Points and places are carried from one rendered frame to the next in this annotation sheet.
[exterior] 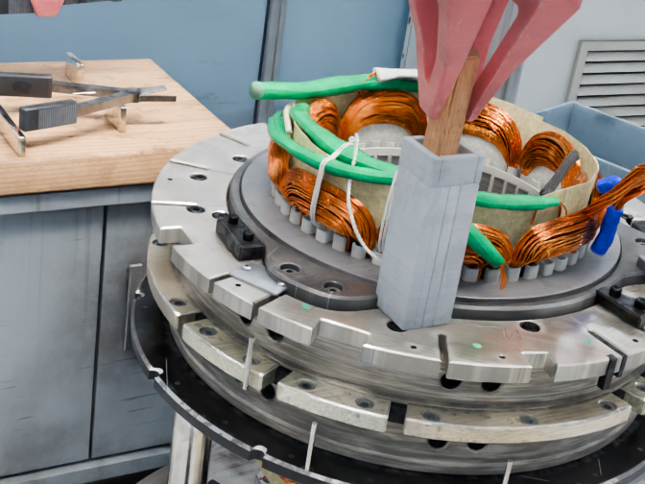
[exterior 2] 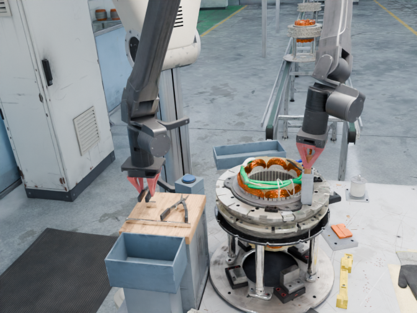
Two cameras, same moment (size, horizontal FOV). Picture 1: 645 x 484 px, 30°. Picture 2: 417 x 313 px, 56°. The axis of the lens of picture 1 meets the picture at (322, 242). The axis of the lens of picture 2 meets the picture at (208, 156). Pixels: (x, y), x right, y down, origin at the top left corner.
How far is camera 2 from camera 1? 0.80 m
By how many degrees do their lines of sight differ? 39
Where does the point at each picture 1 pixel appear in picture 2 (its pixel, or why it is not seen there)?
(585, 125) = (218, 149)
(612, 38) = (79, 114)
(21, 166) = (192, 229)
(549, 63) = (69, 130)
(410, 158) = (305, 177)
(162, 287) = (260, 228)
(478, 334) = (316, 197)
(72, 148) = (190, 218)
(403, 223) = (306, 187)
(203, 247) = (269, 215)
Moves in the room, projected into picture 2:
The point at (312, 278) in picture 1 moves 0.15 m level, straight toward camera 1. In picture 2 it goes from (291, 206) to (347, 229)
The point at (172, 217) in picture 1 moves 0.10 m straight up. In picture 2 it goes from (254, 214) to (254, 180)
